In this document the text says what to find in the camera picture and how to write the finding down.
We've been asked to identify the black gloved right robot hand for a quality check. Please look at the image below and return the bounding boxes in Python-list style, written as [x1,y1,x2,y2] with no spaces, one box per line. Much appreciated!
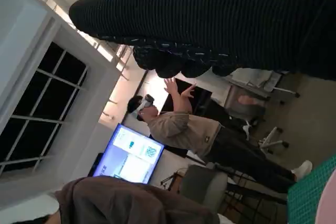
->
[68,0,336,82]

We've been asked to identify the white VR headset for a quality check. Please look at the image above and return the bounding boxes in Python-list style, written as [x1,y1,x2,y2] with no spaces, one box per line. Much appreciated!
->
[136,94,154,116]

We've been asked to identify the person with white shoes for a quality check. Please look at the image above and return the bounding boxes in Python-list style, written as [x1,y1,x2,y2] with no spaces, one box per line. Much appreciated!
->
[128,77,313,193]

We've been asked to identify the lit computer monitor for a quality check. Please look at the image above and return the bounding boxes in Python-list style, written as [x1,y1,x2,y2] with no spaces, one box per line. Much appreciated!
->
[91,123,165,185]

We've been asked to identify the grey padded chair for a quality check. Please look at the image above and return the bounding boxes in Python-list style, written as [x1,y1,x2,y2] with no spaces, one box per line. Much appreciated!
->
[180,164,229,216]

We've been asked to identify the white chair base with casters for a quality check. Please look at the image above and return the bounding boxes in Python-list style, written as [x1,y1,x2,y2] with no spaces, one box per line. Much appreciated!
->
[258,126,289,154]

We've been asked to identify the office chair with white base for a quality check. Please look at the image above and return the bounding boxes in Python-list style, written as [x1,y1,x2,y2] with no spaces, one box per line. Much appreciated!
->
[225,69,301,130]

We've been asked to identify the dark grid window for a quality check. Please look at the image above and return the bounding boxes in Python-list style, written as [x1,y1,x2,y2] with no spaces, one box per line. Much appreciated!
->
[0,40,89,175]

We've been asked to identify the green cutting mat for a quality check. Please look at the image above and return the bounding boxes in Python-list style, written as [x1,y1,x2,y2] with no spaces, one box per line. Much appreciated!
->
[287,154,336,224]

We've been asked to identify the pink bowl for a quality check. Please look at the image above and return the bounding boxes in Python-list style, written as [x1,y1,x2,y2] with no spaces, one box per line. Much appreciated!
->
[314,179,336,224]

